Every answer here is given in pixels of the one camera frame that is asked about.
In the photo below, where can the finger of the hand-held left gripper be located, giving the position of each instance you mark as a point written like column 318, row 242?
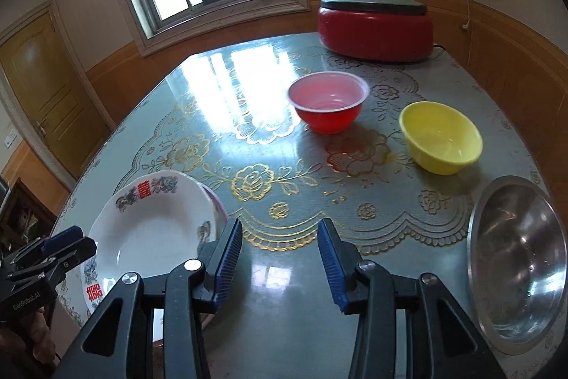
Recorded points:
column 75, row 252
column 62, row 238

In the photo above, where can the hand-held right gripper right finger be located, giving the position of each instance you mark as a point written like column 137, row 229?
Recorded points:
column 330, row 268

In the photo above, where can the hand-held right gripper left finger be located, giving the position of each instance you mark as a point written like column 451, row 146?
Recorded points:
column 228, row 263

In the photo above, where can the large white dragon print plate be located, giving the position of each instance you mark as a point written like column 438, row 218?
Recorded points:
column 93, row 294

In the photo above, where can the white floral pink rim plate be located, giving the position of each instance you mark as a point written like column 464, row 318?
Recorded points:
column 218, row 203

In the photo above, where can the small white red print plate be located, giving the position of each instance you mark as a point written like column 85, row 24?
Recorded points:
column 151, row 237

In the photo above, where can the red plastic bowl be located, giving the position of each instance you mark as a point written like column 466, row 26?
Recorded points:
column 328, row 112

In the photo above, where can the yellow plastic bowl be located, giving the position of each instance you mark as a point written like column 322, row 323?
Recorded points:
column 439, row 139

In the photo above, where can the stainless steel bowl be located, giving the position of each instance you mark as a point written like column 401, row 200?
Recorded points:
column 519, row 263

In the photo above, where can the person's left hand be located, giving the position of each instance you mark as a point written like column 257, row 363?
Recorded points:
column 26, row 337

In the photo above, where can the dark wooden cabinet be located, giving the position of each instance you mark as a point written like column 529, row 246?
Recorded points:
column 26, row 219

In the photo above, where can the wooden door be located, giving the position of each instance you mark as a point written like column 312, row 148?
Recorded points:
column 49, row 86

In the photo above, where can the red electric pot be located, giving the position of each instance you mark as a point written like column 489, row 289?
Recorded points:
column 372, row 35

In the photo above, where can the white light switch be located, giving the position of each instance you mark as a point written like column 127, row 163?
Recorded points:
column 9, row 138

